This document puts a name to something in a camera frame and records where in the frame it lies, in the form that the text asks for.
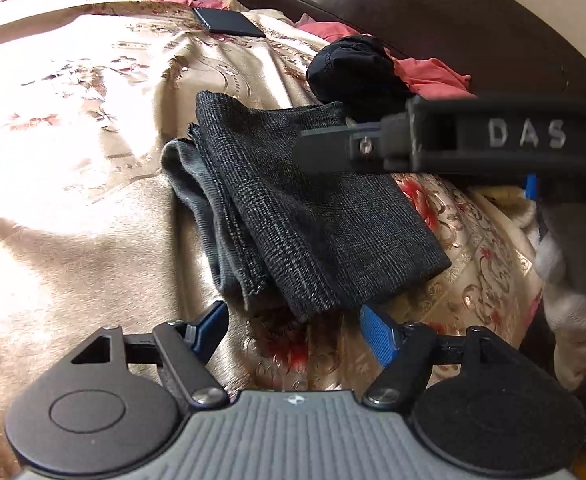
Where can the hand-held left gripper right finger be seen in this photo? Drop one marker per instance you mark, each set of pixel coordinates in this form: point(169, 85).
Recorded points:
point(379, 332)

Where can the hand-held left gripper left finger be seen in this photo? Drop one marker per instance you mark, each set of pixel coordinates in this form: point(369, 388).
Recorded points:
point(212, 325)

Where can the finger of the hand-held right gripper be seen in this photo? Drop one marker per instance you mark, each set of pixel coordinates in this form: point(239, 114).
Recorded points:
point(531, 187)
point(333, 147)

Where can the dark grey plaid pants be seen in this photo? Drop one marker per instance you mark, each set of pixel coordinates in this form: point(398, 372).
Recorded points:
point(298, 210)

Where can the coral pink cloth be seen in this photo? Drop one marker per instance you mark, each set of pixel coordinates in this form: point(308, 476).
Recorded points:
point(433, 75)

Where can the black crumpled garment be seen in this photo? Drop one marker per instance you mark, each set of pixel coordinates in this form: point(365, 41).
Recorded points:
point(358, 70)

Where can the cream fluffy blanket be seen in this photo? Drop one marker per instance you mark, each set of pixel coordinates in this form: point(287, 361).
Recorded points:
point(568, 300)

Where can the dark wooden headboard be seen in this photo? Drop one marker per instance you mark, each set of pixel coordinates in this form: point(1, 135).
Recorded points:
point(423, 15)

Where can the black phone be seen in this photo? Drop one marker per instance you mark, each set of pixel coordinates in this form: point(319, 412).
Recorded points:
point(228, 22)

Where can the floral beige bedspread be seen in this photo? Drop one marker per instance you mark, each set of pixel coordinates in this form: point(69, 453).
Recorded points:
point(98, 185)

